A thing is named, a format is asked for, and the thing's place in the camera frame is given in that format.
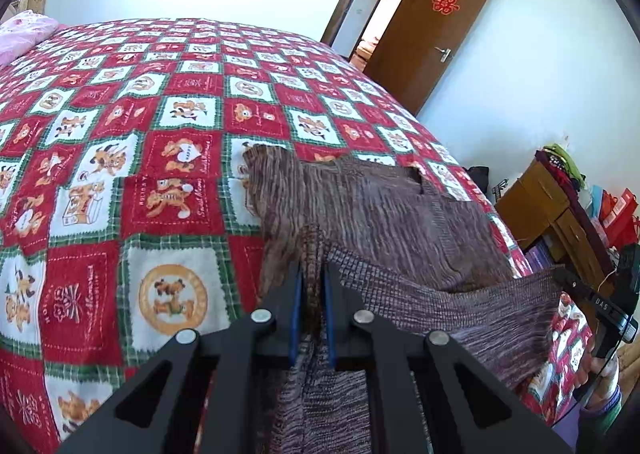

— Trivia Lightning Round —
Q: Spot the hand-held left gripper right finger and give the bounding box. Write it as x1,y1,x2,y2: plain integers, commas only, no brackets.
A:
321,261,575,454

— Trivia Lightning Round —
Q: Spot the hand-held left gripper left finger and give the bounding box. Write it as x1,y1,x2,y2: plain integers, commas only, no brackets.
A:
57,259,304,454

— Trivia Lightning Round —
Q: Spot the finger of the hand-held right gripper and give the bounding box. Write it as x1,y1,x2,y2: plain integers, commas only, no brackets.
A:
552,267,608,307

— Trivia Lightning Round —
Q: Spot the brown knitted sweater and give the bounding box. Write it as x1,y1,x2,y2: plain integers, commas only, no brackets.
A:
242,143,563,454

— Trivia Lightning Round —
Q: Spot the person's right forearm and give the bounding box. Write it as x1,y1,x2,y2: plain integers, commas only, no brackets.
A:
577,384,631,454

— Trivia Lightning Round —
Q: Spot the folded clothes pile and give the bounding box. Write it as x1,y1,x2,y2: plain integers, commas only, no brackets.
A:
535,144,587,192

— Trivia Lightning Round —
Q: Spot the person's right hand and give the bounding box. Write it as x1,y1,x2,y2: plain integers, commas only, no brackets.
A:
575,351,621,410

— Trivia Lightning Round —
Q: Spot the purple cardboard box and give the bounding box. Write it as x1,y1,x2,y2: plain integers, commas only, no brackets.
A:
525,241,553,272

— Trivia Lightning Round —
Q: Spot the tall red gift bag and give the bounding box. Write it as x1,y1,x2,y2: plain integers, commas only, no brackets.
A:
617,188,640,237

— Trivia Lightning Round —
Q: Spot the brown wooden desk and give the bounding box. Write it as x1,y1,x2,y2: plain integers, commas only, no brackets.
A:
495,159,621,280

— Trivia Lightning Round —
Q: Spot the dark bag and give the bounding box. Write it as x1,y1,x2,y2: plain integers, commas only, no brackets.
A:
462,165,493,195

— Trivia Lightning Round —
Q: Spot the red checked printed blanket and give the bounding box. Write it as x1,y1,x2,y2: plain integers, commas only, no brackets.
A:
0,17,601,454

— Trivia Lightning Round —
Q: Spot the brown wooden door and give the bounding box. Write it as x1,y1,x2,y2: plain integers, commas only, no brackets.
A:
364,0,498,117

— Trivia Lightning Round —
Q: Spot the pink pillow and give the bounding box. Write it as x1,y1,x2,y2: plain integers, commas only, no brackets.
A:
0,10,60,66

